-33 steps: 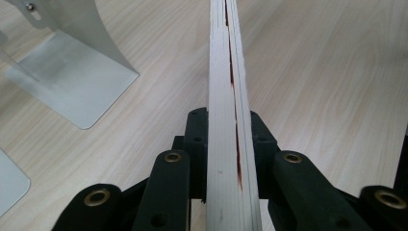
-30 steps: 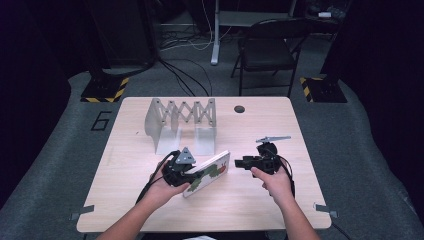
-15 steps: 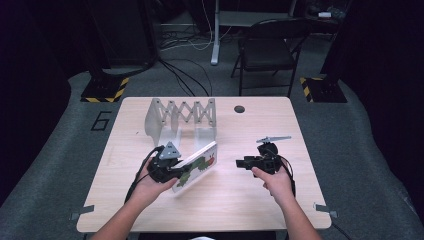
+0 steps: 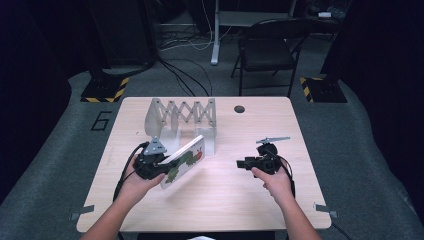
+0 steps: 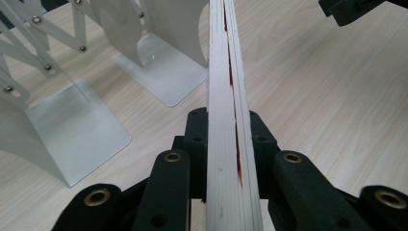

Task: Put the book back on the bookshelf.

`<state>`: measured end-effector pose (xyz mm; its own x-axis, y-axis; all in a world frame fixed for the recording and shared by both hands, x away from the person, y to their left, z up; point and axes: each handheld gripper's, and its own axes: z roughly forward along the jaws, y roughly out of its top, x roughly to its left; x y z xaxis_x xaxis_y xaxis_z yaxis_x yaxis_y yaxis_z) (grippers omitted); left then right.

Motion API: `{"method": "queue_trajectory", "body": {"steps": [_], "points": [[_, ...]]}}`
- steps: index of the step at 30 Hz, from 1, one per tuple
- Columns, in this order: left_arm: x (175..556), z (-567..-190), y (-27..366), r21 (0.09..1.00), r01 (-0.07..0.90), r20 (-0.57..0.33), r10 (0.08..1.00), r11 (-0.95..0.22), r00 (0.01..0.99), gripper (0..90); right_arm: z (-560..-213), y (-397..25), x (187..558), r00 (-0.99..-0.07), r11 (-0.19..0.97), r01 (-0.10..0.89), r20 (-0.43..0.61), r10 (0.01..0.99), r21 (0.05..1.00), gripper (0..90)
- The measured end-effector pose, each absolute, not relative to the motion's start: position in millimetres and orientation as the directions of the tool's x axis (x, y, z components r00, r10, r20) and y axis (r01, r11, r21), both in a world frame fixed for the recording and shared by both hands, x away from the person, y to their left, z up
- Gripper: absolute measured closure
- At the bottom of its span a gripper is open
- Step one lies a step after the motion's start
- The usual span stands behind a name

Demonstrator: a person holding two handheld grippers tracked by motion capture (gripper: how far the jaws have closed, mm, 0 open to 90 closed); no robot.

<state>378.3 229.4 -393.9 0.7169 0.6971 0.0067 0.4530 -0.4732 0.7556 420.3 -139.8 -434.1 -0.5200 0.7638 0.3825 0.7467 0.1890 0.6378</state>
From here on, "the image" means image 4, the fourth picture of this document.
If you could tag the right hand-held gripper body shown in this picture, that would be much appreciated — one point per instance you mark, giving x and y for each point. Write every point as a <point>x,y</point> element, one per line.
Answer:
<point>266,160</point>

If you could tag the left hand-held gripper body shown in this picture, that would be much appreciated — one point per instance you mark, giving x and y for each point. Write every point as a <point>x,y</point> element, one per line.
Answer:
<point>150,165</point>

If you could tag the person's left hand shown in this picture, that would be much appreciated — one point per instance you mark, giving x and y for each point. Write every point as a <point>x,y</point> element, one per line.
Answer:
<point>133,186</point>

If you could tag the person's right hand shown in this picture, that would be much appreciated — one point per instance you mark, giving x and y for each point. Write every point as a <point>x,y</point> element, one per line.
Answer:
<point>278,185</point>

